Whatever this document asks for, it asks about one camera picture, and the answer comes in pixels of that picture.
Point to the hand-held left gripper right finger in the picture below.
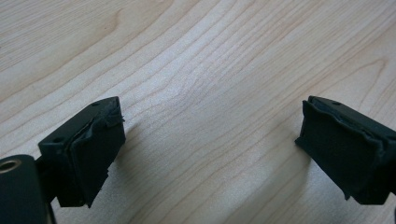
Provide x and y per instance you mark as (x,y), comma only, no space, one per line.
(342,149)

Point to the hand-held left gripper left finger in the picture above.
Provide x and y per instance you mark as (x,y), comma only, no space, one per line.
(93,149)

